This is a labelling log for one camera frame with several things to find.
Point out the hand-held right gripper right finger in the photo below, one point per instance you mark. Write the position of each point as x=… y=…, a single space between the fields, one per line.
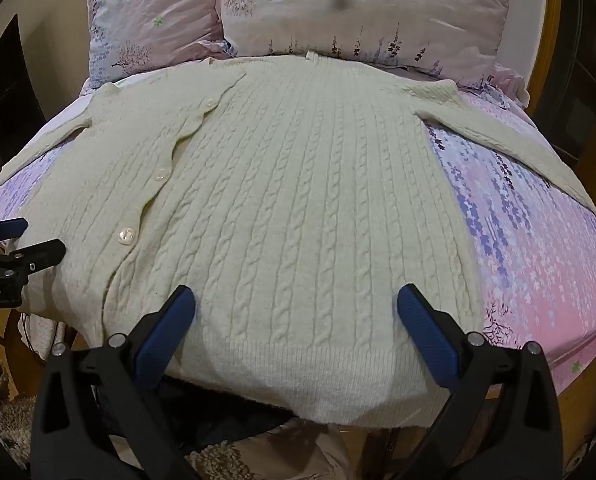
x=425 y=330

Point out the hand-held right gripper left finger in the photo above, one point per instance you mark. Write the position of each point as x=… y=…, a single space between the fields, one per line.
x=170 y=330

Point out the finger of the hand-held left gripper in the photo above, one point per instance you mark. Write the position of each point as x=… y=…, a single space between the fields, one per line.
x=33 y=257
x=5 y=228

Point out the white textured cloth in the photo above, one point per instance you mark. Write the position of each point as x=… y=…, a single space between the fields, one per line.
x=45 y=335

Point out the dark wooden cabinet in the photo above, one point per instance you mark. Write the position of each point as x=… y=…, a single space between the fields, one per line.
x=8 y=90

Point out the pink floral bedsheet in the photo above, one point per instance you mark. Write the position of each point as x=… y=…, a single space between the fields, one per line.
x=533 y=240

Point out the beige patterned rug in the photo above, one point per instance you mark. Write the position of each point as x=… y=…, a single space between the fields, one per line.
x=223 y=462

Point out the stained pink floral pillow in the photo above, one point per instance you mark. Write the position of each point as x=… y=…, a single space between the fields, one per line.
x=368 y=10

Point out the wooden bed frame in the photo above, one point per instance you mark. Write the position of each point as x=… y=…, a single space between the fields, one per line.
x=595 y=155

